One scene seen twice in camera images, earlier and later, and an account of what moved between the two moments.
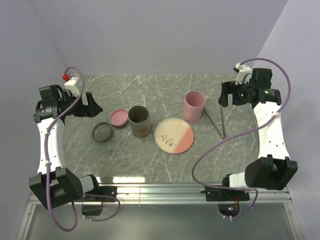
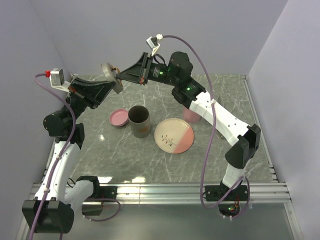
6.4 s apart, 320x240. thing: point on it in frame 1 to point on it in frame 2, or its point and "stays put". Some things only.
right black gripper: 230,87 to 137,73
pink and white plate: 174,135 stays put
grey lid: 101,131 to 110,72
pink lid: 118,117 stays put
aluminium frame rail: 209,194 stays put
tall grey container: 139,117 stays put
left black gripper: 90,110 to 97,91
